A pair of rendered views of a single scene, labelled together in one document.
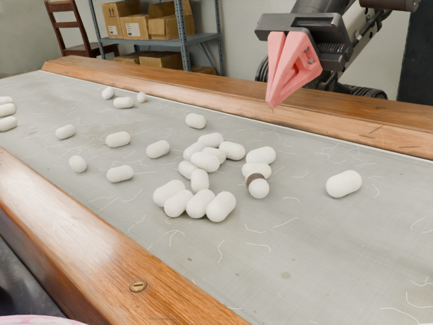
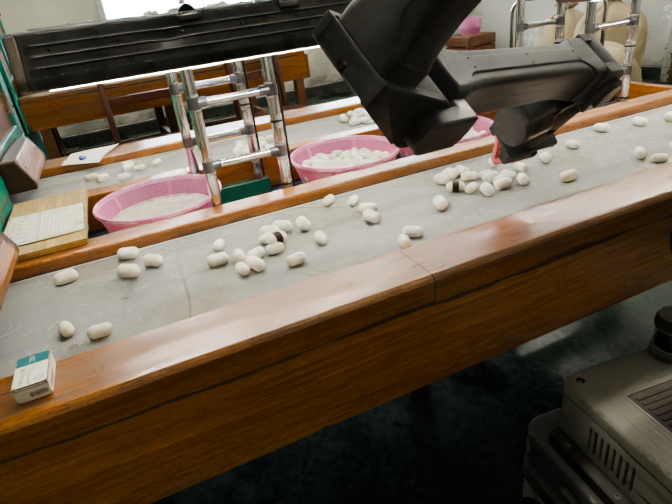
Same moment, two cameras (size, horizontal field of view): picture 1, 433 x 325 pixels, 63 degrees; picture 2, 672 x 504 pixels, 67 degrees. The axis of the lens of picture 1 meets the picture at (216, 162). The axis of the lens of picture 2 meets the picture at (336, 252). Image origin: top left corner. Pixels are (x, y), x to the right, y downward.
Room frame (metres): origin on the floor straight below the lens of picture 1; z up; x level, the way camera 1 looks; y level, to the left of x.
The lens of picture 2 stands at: (0.44, -0.99, 1.11)
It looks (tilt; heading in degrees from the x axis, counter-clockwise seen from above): 27 degrees down; 112
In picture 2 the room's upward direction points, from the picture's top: 7 degrees counter-clockwise
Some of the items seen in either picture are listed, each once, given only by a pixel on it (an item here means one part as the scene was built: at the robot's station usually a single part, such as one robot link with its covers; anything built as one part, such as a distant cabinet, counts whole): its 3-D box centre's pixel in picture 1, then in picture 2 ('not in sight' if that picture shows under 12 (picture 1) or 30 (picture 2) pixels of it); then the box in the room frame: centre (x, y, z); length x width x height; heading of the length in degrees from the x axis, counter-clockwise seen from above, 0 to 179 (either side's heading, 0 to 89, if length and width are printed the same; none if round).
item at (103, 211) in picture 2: not in sight; (164, 215); (-0.30, -0.16, 0.72); 0.27 x 0.27 x 0.10
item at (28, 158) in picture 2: not in sight; (24, 161); (-0.73, -0.10, 0.83); 0.30 x 0.06 x 0.07; 133
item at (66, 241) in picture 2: not in sight; (47, 221); (-0.45, -0.31, 0.77); 0.33 x 0.15 x 0.01; 133
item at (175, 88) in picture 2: not in sight; (207, 105); (-0.31, 0.11, 0.90); 0.20 x 0.19 x 0.45; 43
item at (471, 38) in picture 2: not in sight; (470, 45); (-0.27, 5.82, 0.32); 0.42 x 0.42 x 0.64; 47
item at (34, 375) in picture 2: not in sight; (34, 375); (-0.06, -0.70, 0.77); 0.06 x 0.04 x 0.02; 133
